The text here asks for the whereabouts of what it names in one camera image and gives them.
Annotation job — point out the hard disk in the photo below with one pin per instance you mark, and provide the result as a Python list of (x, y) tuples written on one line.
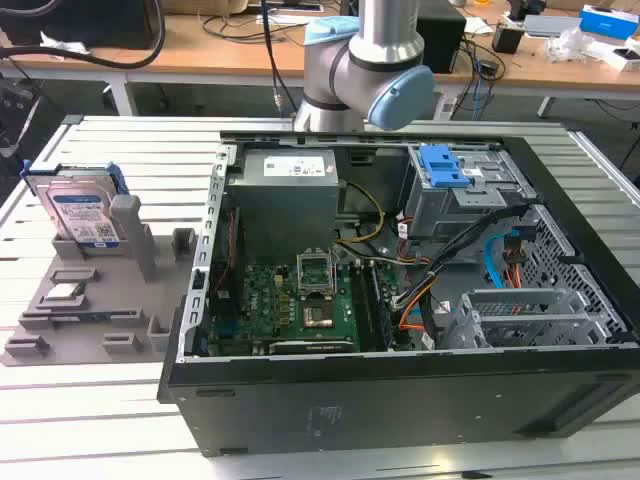
[(75, 210)]

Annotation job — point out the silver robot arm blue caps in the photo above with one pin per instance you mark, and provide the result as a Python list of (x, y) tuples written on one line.
[(390, 30)]

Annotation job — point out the grey metal disk bay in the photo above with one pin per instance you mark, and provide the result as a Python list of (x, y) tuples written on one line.
[(520, 300)]

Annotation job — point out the large black box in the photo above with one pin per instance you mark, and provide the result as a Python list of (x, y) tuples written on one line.
[(110, 22)]

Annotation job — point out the silver CPU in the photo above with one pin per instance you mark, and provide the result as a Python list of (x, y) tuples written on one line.
[(65, 291)]

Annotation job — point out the grey parts rack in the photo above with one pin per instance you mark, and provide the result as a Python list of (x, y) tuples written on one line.
[(115, 295)]

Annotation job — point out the grey power supply unit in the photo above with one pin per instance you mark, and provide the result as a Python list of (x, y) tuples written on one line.
[(285, 210)]

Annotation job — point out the green motherboard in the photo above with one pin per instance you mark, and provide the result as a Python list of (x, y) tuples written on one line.
[(265, 300)]

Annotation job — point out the CPU socket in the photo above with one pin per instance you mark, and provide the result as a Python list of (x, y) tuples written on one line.
[(316, 316)]

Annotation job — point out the black graphics card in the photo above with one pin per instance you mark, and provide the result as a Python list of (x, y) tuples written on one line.
[(310, 347)]

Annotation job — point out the installed RAM stick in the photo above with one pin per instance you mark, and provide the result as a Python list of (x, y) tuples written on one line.
[(381, 310)]

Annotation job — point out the blue plastic drive latch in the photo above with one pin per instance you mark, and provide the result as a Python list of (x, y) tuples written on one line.
[(440, 167)]

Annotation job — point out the white power strip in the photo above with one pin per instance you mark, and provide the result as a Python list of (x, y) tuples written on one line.
[(446, 107)]

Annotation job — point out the black open PC case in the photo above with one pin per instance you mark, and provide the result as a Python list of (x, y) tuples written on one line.
[(350, 400)]

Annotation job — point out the grey metal drive cage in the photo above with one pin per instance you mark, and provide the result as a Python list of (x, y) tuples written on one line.
[(450, 210)]

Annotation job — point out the small black holder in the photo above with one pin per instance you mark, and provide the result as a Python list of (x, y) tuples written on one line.
[(506, 40)]

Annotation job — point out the grey flat device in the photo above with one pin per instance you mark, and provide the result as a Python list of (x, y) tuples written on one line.
[(550, 25)]

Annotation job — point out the clear plastic bag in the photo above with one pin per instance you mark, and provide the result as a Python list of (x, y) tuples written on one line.
[(570, 42)]

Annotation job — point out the blue cardboard box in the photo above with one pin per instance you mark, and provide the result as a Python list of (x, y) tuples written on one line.
[(607, 22)]

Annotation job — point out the white cardboard box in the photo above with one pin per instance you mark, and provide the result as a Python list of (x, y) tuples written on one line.
[(622, 59)]

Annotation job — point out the wooden desk white frame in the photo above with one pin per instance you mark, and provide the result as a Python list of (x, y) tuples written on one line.
[(225, 60)]

